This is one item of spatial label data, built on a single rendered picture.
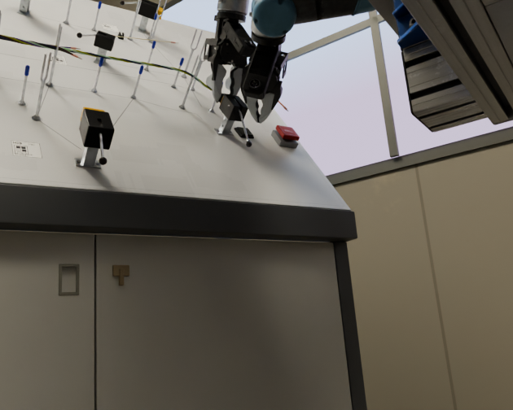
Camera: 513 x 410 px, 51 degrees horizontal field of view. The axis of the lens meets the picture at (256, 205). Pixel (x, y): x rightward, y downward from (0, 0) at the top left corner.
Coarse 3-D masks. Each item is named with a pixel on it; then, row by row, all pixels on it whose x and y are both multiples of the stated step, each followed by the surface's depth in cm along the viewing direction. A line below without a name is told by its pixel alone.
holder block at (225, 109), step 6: (228, 96) 128; (234, 96) 129; (222, 102) 129; (228, 102) 127; (234, 102) 126; (240, 102) 128; (222, 108) 129; (228, 108) 127; (234, 108) 125; (240, 108) 127; (246, 108) 127; (228, 114) 127; (234, 114) 127; (234, 120) 128; (240, 120) 129
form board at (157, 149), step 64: (0, 0) 145; (64, 0) 163; (0, 64) 117; (128, 64) 143; (192, 64) 161; (0, 128) 99; (64, 128) 107; (128, 128) 116; (192, 128) 128; (256, 128) 142; (128, 192) 98; (192, 192) 106; (256, 192) 115; (320, 192) 127
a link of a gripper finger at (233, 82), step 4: (232, 68) 133; (236, 68) 131; (240, 68) 131; (232, 72) 131; (236, 72) 131; (240, 72) 132; (232, 76) 131; (236, 76) 131; (240, 76) 132; (228, 80) 135; (232, 80) 132; (236, 80) 132; (240, 80) 132; (228, 84) 135; (232, 84) 132; (236, 84) 132; (240, 84) 133; (228, 88) 136; (232, 88) 132; (236, 88) 132; (232, 92) 132; (236, 92) 132
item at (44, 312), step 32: (0, 256) 87; (32, 256) 89; (64, 256) 92; (0, 288) 86; (32, 288) 88; (64, 288) 91; (0, 320) 84; (32, 320) 87; (64, 320) 89; (0, 352) 83; (32, 352) 86; (64, 352) 88; (0, 384) 82; (32, 384) 84; (64, 384) 87
